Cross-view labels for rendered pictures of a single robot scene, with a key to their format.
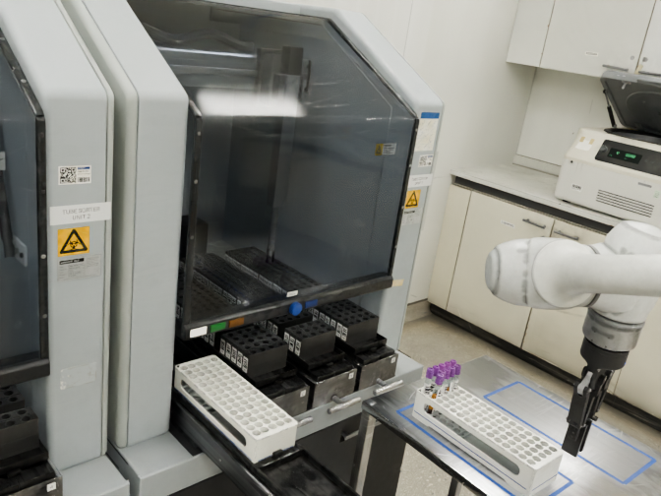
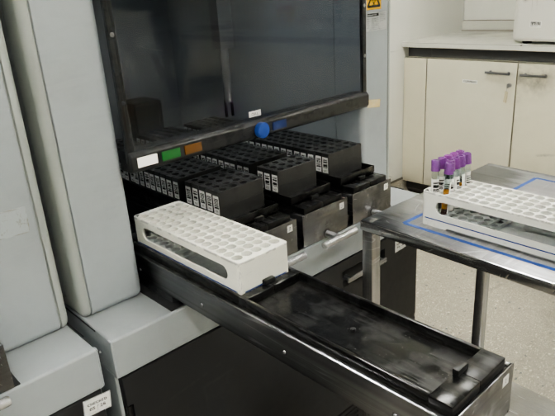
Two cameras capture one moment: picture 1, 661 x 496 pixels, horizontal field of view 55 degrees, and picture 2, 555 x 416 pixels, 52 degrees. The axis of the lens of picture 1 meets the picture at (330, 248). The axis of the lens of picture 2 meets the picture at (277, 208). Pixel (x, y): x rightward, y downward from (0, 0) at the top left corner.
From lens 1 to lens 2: 44 cm
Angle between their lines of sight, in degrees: 3
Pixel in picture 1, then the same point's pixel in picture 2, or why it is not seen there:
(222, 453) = (202, 294)
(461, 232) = (424, 102)
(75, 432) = (19, 299)
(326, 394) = (316, 229)
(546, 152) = (494, 10)
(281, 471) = (277, 300)
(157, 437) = (129, 300)
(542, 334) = not seen: hidden behind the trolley
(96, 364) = (26, 210)
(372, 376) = (365, 206)
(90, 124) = not seen: outside the picture
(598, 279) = not seen: outside the picture
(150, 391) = (105, 242)
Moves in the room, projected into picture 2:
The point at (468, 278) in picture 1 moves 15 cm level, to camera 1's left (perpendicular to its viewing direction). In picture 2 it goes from (439, 146) to (413, 148)
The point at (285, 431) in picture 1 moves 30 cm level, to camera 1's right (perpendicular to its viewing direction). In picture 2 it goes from (273, 252) to (476, 243)
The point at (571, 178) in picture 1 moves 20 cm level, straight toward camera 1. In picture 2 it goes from (528, 16) to (529, 19)
